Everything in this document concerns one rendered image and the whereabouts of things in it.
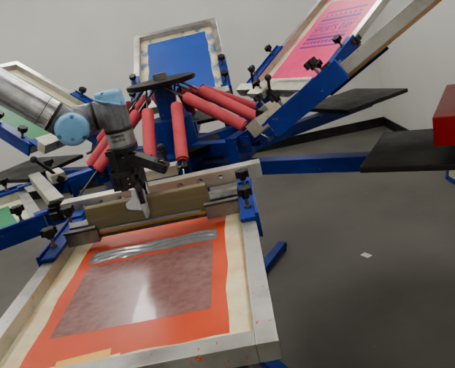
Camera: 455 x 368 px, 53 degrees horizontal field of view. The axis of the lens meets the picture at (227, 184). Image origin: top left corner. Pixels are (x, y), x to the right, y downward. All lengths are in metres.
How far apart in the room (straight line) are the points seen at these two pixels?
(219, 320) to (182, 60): 2.36
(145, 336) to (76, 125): 0.49
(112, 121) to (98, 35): 4.29
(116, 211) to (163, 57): 1.96
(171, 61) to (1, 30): 3.10
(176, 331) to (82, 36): 4.85
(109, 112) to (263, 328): 0.70
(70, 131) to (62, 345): 0.46
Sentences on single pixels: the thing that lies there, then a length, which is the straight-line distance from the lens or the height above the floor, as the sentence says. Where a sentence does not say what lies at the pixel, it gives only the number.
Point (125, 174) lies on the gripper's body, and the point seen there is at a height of 1.16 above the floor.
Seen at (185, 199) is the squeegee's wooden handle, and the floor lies 1.05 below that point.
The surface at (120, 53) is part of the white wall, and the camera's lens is 5.45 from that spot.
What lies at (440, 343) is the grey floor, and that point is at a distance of 2.29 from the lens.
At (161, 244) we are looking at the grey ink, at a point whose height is 0.96.
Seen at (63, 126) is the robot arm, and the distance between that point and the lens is 1.09.
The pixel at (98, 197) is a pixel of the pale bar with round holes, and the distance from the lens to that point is 1.57.
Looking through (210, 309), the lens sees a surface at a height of 0.96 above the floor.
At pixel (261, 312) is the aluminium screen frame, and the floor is 0.99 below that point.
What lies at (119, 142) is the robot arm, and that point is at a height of 1.25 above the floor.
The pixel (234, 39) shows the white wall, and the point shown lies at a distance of 5.34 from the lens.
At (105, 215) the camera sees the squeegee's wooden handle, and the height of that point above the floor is 1.05.
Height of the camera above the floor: 1.47
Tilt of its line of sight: 18 degrees down
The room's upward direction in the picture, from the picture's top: 13 degrees counter-clockwise
